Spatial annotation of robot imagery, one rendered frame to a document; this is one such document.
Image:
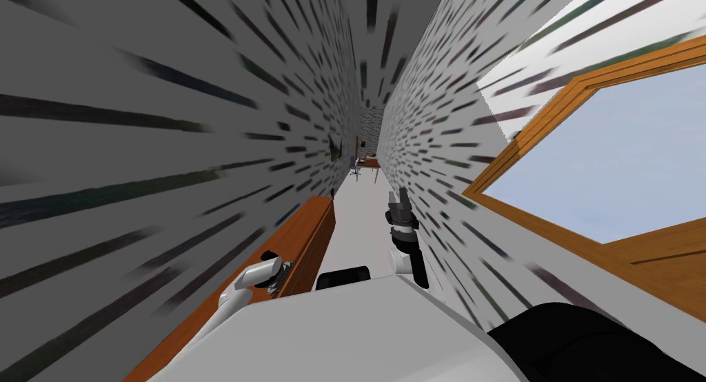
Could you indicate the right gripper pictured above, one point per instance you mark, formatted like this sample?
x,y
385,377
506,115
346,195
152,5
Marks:
x,y
401,215

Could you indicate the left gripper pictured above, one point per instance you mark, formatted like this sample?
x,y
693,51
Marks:
x,y
284,271

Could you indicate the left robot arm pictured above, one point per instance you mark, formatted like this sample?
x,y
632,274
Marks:
x,y
257,274

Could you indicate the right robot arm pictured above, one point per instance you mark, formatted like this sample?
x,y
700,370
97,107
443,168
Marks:
x,y
579,343

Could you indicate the brown wooden door leaf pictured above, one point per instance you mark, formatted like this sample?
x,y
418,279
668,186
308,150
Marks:
x,y
300,233

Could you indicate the brown wooden desk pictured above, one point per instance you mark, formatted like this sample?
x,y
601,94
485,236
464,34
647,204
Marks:
x,y
368,162

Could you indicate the blue office chair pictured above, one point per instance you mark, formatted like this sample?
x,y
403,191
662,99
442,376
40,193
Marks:
x,y
353,167

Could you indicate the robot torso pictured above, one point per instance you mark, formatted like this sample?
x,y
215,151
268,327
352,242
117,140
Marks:
x,y
358,332

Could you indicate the window with wooden frame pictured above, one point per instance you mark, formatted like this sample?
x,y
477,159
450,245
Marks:
x,y
606,150

